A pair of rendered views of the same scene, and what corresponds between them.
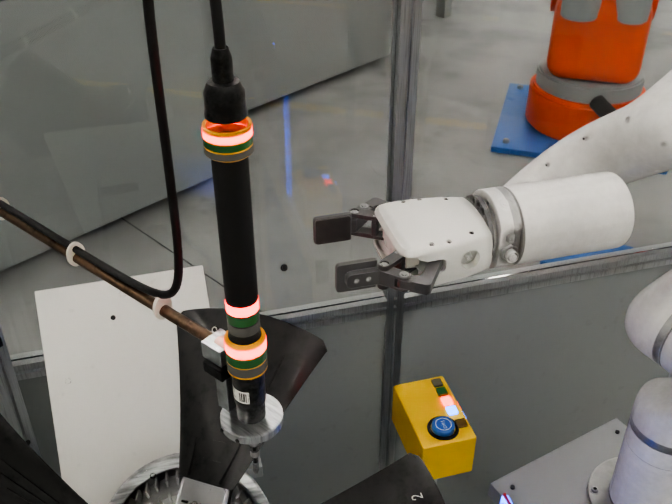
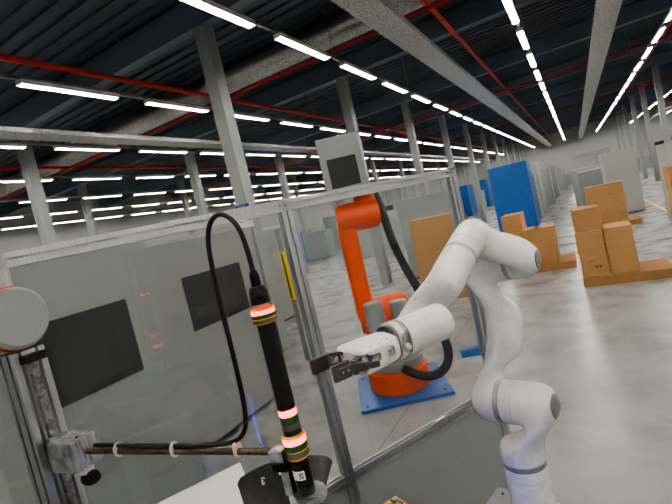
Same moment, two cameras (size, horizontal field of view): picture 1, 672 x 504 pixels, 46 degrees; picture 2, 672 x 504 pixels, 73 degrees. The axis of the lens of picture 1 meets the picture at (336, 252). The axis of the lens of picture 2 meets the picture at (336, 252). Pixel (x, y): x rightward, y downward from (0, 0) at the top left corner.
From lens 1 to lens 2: 0.31 m
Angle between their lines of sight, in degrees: 34
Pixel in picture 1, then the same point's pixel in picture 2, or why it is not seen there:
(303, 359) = (321, 471)
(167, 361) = not seen: outside the picture
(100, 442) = not seen: outside the picture
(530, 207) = (407, 322)
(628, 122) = (429, 283)
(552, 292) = (430, 443)
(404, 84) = (316, 342)
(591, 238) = (439, 329)
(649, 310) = (481, 393)
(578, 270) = (438, 424)
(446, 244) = (377, 344)
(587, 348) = (463, 474)
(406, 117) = not seen: hidden behind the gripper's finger
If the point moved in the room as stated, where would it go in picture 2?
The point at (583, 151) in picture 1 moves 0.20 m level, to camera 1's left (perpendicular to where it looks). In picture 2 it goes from (416, 305) to (340, 328)
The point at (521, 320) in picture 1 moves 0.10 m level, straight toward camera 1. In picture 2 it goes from (421, 467) to (426, 481)
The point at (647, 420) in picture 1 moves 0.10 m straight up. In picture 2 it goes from (512, 457) to (504, 423)
